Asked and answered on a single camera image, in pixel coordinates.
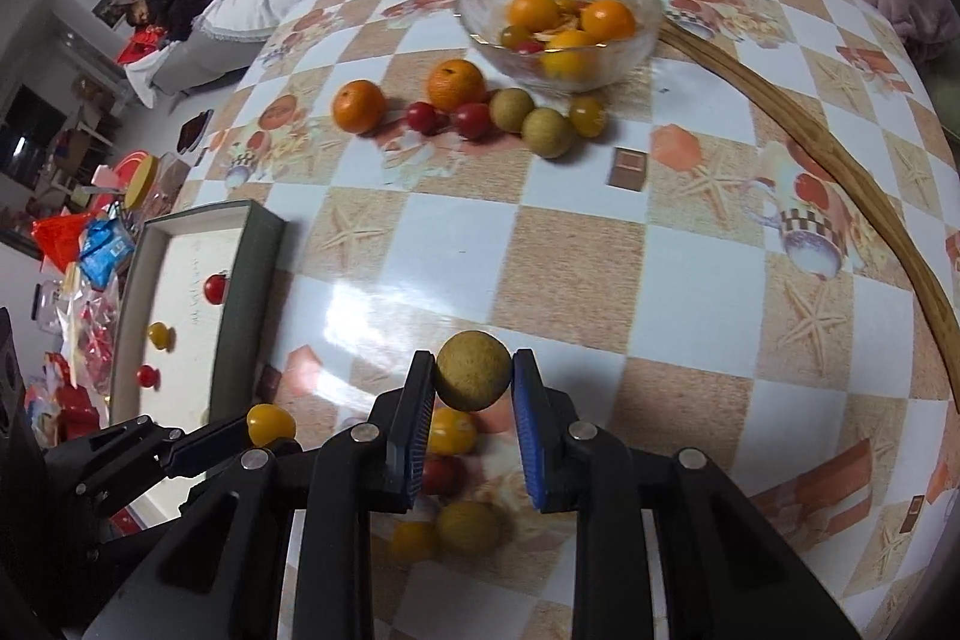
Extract orange in bowl front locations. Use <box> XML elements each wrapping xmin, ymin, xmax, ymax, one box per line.
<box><xmin>540</xmin><ymin>29</ymin><xmax>599</xmax><ymax>83</ymax></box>

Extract orange in bowl right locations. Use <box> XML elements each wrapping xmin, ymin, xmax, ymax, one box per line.
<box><xmin>579</xmin><ymin>0</ymin><xmax>638</xmax><ymax>42</ymax></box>

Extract left mandarin orange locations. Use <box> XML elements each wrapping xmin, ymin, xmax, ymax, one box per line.
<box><xmin>331</xmin><ymin>80</ymin><xmax>387</xmax><ymax>135</ymax></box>

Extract long wooden stick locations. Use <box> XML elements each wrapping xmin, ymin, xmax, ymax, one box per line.
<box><xmin>659</xmin><ymin>21</ymin><xmax>960</xmax><ymax>404</ymax></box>

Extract brown longan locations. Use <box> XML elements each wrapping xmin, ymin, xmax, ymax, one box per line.
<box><xmin>436</xmin><ymin>500</ymin><xmax>500</xmax><ymax>557</ymax></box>
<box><xmin>434</xmin><ymin>330</ymin><xmax>511</xmax><ymax>413</ymax></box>
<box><xmin>488</xmin><ymin>88</ymin><xmax>535</xmax><ymax>135</ymax></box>
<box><xmin>521</xmin><ymin>107</ymin><xmax>576</xmax><ymax>159</ymax></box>

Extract red hawthorn fruit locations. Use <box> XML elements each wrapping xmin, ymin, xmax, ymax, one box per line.
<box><xmin>451</xmin><ymin>103</ymin><xmax>494</xmax><ymax>142</ymax></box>

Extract blue snack packet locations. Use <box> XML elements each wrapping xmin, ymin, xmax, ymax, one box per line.
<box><xmin>76</xmin><ymin>218</ymin><xmax>135</xmax><ymax>291</ymax></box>

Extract red cherry tomato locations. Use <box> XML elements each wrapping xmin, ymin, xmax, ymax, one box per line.
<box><xmin>421</xmin><ymin>455</ymin><xmax>467</xmax><ymax>498</ymax></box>
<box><xmin>137</xmin><ymin>365</ymin><xmax>161</xmax><ymax>388</ymax></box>
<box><xmin>404</xmin><ymin>101</ymin><xmax>448</xmax><ymax>136</ymax></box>
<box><xmin>203</xmin><ymin>271</ymin><xmax>228</xmax><ymax>305</ymax></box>

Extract glass fruit bowl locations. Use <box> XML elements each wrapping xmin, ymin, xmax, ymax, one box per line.
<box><xmin>454</xmin><ymin>0</ymin><xmax>664</xmax><ymax>94</ymax></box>

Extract mandarin orange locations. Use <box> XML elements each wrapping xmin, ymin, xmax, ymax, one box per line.
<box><xmin>331</xmin><ymin>80</ymin><xmax>387</xmax><ymax>135</ymax></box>
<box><xmin>427</xmin><ymin>58</ymin><xmax>488</xmax><ymax>113</ymax></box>

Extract orange in bowl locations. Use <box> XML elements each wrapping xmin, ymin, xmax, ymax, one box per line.
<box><xmin>506</xmin><ymin>0</ymin><xmax>563</xmax><ymax>32</ymax></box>
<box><xmin>579</xmin><ymin>0</ymin><xmax>638</xmax><ymax>42</ymax></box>
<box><xmin>540</xmin><ymin>29</ymin><xmax>599</xmax><ymax>83</ymax></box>

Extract orange in bowl left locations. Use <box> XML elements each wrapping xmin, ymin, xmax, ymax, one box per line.
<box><xmin>506</xmin><ymin>0</ymin><xmax>563</xmax><ymax>32</ymax></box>

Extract yellow lid jar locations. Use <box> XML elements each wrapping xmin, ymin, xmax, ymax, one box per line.
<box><xmin>114</xmin><ymin>149</ymin><xmax>160</xmax><ymax>211</ymax></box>

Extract brown longan front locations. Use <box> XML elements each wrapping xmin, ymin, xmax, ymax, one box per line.
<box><xmin>521</xmin><ymin>107</ymin><xmax>576</xmax><ymax>159</ymax></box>

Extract yellow-brown cherry tomato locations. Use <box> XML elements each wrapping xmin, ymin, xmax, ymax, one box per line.
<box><xmin>568</xmin><ymin>96</ymin><xmax>607</xmax><ymax>140</ymax></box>

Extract right mandarin orange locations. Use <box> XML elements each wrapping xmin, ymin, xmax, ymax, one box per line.
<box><xmin>427</xmin><ymin>58</ymin><xmax>488</xmax><ymax>113</ymax></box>

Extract green box lid tray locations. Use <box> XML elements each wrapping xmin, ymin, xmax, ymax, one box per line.
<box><xmin>109</xmin><ymin>202</ymin><xmax>285</xmax><ymax>434</ymax></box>

